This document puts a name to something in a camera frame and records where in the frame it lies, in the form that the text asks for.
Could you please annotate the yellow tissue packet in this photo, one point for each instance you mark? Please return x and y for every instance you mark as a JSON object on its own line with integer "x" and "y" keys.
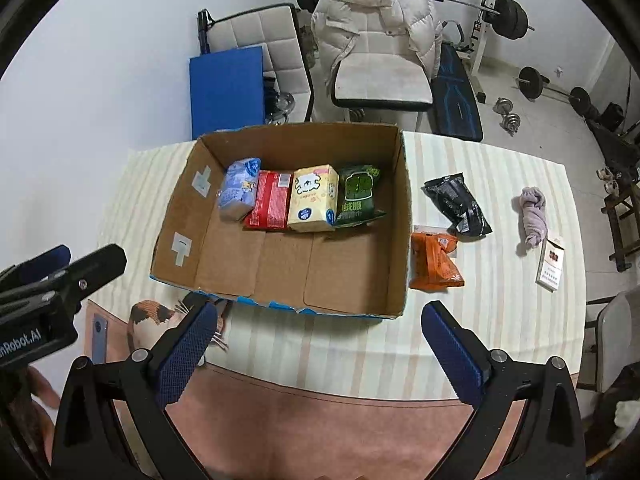
{"x": 312, "y": 197}

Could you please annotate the dark wooden stool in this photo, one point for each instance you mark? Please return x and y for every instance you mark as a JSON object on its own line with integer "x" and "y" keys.
{"x": 620, "y": 210}

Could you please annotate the white puffer jacket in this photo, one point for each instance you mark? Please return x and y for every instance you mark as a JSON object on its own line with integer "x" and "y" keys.
{"x": 370, "y": 10}

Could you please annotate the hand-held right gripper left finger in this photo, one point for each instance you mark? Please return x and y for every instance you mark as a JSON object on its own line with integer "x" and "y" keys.
{"x": 185, "y": 355}

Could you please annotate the black exercise machine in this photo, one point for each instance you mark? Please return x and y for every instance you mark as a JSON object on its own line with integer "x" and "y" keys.
{"x": 612, "y": 130}

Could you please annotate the person's left hand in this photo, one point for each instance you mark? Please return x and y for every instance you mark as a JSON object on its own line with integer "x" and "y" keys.
{"x": 45, "y": 387}

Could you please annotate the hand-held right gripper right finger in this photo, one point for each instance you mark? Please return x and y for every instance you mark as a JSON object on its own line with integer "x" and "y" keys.
{"x": 452, "y": 355}

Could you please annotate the white weight rack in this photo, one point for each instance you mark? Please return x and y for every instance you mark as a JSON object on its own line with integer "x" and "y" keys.
{"x": 480, "y": 45}

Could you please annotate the striped tablecloth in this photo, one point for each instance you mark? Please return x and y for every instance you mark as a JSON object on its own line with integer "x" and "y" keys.
{"x": 350, "y": 350}

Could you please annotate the pink printed clothing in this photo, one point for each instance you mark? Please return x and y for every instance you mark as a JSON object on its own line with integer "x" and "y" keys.
{"x": 320, "y": 435}

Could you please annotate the black weight bench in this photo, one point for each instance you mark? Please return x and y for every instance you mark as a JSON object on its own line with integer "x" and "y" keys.
{"x": 457, "y": 105}

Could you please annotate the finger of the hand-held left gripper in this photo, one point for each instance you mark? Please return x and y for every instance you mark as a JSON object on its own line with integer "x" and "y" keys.
{"x": 97, "y": 267}
{"x": 50, "y": 257}

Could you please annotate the dark brown cloth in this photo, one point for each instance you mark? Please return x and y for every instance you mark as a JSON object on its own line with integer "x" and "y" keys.
{"x": 612, "y": 410}

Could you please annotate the black soft packet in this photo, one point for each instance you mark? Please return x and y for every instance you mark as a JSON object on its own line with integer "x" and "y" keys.
{"x": 455, "y": 200}

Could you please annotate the white padded chair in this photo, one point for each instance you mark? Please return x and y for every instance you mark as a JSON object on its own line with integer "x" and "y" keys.
{"x": 250, "y": 27}
{"x": 380, "y": 80}

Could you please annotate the light blue snack packet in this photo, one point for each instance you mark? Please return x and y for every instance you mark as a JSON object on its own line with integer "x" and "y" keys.
{"x": 239, "y": 187}

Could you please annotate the purple sock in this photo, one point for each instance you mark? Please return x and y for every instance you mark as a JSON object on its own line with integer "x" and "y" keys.
{"x": 532, "y": 215}

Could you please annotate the orange soft packet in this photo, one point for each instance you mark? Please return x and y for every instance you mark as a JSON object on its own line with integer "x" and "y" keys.
{"x": 432, "y": 262}

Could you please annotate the green tissue packet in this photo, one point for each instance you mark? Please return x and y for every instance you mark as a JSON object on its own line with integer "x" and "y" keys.
{"x": 357, "y": 192}

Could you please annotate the cardboard box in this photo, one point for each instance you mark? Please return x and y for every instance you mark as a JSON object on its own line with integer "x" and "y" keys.
{"x": 340, "y": 270}

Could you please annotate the red snack packet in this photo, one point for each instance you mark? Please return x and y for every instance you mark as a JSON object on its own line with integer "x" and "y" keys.
{"x": 267, "y": 200}

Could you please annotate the blue folded mat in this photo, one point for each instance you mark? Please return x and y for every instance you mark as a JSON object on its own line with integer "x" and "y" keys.
{"x": 225, "y": 90}

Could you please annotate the white cigarette box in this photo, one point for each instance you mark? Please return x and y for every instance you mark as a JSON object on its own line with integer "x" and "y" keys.
{"x": 550, "y": 267}

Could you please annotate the short barbell with black plates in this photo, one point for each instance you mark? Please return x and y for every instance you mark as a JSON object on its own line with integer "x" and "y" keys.
{"x": 530, "y": 82}

